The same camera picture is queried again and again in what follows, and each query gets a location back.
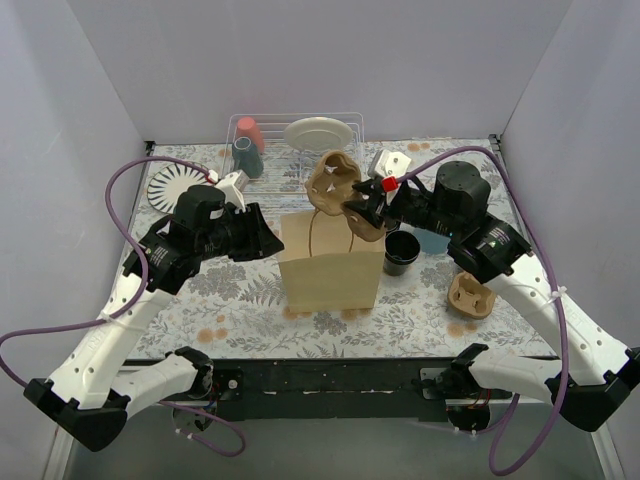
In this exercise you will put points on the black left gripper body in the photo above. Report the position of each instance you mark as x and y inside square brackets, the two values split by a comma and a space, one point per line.
[247, 232]

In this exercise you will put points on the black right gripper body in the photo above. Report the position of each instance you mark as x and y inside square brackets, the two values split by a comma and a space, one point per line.
[379, 203]

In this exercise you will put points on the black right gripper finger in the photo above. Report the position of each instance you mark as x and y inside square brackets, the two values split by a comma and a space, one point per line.
[370, 187]
[372, 210]

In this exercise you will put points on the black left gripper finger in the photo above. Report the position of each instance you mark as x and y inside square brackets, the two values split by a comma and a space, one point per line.
[269, 244]
[257, 223]

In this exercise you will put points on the single brown cup carrier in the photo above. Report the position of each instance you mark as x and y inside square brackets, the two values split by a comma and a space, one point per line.
[330, 186]

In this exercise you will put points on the stack of black cups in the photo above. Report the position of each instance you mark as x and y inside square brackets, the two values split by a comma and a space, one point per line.
[402, 248]

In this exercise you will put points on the brown paper bag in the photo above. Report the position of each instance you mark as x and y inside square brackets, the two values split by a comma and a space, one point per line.
[325, 267]

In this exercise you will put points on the brown cardboard cup carriers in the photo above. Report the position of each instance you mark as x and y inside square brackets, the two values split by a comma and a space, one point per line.
[470, 298]

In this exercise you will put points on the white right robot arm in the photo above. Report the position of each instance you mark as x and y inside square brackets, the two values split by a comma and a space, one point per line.
[593, 374]

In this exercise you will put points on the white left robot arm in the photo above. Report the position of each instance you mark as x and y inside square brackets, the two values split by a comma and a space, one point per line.
[87, 395]

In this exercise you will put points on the blue cup holder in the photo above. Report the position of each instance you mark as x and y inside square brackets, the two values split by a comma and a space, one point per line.
[431, 243]

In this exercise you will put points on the floral table mat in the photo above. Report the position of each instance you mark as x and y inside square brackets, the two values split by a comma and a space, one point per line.
[240, 310]

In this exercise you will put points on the cream ceramic plate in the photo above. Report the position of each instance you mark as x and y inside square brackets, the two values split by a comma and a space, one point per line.
[317, 134]

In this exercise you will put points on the dark green mug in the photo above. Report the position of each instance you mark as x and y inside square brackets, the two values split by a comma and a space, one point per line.
[247, 157]

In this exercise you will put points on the striped black white plate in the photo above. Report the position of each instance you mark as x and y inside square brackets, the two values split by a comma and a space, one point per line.
[168, 184]

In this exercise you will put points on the pink cup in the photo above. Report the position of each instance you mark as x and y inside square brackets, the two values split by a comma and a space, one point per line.
[247, 127]

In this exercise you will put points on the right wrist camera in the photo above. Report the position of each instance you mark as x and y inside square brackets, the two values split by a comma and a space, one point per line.
[389, 166]

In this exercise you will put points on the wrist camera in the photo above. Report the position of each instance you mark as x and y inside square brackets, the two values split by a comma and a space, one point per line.
[231, 185]
[389, 166]

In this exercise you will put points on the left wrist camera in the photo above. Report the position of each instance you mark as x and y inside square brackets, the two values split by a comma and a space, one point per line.
[231, 185]

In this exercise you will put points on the white wire dish rack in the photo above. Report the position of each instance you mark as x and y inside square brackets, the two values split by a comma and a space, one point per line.
[295, 150]

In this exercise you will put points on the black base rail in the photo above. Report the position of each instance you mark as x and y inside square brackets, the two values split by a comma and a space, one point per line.
[335, 388]

